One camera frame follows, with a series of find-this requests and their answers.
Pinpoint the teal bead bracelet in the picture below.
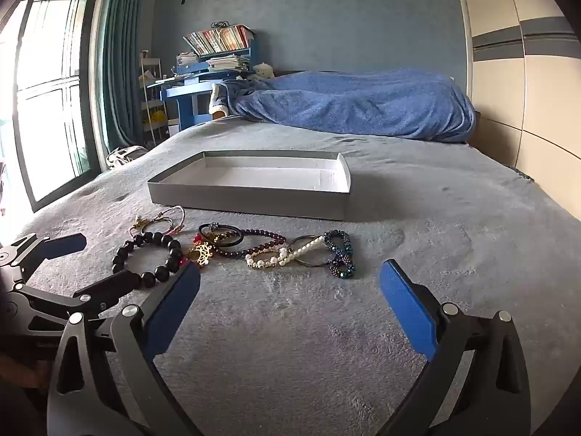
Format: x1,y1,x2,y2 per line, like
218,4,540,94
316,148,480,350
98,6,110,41
323,229,359,280

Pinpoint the black hair tie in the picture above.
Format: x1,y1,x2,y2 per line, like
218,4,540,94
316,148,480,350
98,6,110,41
199,222,245,248

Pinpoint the black bead bracelet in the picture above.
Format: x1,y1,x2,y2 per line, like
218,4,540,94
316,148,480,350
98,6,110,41
111,231,184,289

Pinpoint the white rolling cart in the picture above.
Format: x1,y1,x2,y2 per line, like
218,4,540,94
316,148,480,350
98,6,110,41
138,50,168,146

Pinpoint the grey white cloth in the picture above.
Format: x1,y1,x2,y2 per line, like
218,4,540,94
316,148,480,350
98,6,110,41
210,82,228,117

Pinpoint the white grey backpack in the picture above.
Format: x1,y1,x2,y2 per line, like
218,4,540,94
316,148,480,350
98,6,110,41
106,145,148,171

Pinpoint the row of books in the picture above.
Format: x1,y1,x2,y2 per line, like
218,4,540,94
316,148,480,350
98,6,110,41
184,25,255,55

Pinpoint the dark purple bead bracelet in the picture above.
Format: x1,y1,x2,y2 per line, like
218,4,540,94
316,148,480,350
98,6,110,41
213,229,288,259

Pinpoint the stack of papers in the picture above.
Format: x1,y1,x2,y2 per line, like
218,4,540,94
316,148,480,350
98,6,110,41
175,52,250,73

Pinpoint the shallow grey cardboard box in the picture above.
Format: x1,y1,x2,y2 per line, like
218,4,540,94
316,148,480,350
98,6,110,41
146,150,352,221

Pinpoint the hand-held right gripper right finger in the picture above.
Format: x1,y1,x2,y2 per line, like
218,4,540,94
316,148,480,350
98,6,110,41
377,259,532,436

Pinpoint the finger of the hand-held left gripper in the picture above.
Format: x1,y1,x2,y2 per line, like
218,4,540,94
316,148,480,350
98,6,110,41
0,233,87,285
13,271,142,333

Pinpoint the beige wardrobe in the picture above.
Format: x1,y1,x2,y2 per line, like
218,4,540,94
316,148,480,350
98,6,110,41
451,0,581,219

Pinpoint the black framed window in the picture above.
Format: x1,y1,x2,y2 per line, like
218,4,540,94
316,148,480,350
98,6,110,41
0,0,107,212

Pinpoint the blue blanket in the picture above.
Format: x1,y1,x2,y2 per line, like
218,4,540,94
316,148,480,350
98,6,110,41
226,69,476,142

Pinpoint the pink cord bracelet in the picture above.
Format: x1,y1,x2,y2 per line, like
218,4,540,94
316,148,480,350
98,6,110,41
129,206,187,237

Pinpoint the pearl and gold bracelet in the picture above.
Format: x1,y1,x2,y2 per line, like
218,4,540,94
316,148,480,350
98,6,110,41
245,247,291,270

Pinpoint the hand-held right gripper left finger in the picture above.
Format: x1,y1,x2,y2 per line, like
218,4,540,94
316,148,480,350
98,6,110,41
48,261,201,436

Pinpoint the red and gold ornament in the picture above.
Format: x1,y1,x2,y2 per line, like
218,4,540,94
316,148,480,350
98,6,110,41
182,234,219,269

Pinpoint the blue shelf with books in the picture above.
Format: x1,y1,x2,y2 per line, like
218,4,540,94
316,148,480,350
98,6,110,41
159,39,257,132

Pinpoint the teal curtain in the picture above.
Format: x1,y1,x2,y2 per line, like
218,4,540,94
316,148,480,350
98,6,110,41
102,0,153,150

